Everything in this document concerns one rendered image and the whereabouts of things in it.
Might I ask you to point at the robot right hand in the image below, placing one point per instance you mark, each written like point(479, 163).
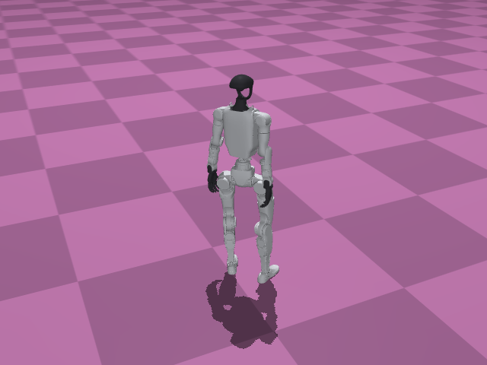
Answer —
point(268, 193)

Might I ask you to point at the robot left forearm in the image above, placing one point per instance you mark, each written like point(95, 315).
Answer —
point(213, 156)

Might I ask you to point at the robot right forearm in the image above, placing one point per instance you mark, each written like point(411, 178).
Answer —
point(266, 166)

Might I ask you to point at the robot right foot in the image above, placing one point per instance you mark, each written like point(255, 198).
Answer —
point(263, 277)

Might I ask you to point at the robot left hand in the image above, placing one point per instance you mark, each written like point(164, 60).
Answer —
point(212, 177)

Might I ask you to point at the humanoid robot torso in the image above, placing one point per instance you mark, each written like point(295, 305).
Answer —
point(241, 140)

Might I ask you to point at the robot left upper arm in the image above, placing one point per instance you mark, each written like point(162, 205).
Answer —
point(217, 128)

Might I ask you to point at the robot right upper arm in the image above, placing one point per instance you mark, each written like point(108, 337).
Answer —
point(263, 121)

